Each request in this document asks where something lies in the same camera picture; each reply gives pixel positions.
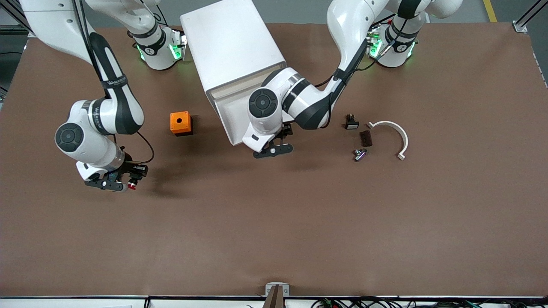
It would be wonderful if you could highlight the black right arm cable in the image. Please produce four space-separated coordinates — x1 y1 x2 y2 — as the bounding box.
71 0 155 165

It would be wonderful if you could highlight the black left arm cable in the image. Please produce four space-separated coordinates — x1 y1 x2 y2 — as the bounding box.
315 41 388 88

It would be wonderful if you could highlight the orange button enclosure box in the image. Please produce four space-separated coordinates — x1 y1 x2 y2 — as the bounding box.
170 111 194 136

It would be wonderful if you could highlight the white curved bracket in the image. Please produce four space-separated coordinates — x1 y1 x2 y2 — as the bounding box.
367 121 409 161

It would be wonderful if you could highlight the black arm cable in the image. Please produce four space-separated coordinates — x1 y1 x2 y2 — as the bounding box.
71 0 155 165
315 41 388 88

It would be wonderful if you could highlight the aluminium frame post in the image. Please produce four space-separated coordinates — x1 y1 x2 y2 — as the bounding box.
0 0 41 38
512 0 548 34

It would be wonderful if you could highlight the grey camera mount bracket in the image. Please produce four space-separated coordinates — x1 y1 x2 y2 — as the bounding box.
265 282 290 308

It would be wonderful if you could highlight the black cable bundle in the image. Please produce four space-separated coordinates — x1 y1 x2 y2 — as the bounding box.
312 296 548 308

